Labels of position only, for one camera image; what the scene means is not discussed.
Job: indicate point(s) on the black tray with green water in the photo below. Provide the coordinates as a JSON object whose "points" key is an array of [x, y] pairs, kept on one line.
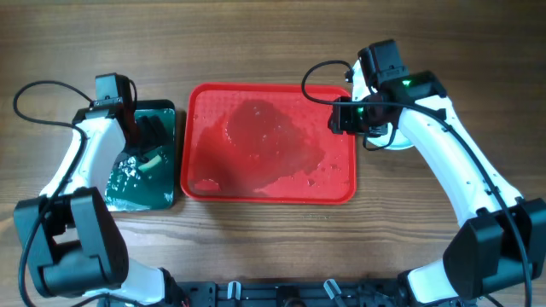
{"points": [[128, 189]]}

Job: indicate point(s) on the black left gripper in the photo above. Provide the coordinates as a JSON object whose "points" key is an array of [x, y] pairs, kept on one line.
{"points": [[157, 136]]}

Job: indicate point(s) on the green yellow sponge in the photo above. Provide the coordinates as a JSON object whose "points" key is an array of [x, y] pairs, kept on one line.
{"points": [[148, 166]]}

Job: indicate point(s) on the red plastic tray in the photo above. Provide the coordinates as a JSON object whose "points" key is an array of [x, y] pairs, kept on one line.
{"points": [[264, 143]]}

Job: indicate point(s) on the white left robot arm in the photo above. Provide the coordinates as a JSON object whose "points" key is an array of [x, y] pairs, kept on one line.
{"points": [[72, 247]]}

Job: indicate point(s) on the light blue plate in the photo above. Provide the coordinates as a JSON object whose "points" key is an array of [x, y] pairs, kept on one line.
{"points": [[388, 138]]}

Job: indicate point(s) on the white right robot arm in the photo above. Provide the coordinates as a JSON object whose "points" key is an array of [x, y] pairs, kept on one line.
{"points": [[500, 242]]}

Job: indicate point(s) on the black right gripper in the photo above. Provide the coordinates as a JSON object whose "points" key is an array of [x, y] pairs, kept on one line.
{"points": [[342, 118]]}

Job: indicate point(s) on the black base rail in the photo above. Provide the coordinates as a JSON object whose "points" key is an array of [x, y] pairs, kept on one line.
{"points": [[366, 292]]}

